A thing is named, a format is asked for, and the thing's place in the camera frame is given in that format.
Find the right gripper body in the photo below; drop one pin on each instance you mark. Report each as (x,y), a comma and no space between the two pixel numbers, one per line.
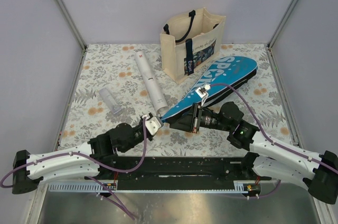
(206,119)

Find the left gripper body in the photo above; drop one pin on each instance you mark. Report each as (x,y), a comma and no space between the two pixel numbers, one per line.
(139,133)

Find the white shuttlecock tube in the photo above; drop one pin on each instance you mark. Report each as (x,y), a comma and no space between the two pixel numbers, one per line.
(152,86)

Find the clear plastic tube cap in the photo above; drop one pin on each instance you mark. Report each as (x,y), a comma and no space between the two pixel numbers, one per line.
(110,101)

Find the blue racket cover bag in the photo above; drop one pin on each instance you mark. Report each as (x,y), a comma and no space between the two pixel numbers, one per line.
(233,71)

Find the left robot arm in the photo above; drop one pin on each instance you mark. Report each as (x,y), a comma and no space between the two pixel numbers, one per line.
(83,160)

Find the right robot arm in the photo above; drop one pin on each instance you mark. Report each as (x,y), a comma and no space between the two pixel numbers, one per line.
(315,172)

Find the beige canvas tote bag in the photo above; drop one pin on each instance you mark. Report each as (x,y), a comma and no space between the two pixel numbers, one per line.
(189,41)

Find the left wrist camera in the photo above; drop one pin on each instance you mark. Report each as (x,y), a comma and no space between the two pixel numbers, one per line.
(152,123)

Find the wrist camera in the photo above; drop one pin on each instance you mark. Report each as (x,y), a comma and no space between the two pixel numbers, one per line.
(203,93)
(152,123)

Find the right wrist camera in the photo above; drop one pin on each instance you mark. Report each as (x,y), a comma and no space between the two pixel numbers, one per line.
(203,93)

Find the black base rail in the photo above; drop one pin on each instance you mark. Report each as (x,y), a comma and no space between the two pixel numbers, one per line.
(181,174)

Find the aluminium frame post left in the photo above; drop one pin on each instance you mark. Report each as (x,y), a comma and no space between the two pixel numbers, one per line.
(69,20)

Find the aluminium frame post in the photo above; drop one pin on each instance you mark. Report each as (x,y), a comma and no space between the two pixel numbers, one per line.
(292,5)
(69,20)

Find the aluminium frame post right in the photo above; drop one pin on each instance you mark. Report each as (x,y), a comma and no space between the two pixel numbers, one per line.
(292,5)

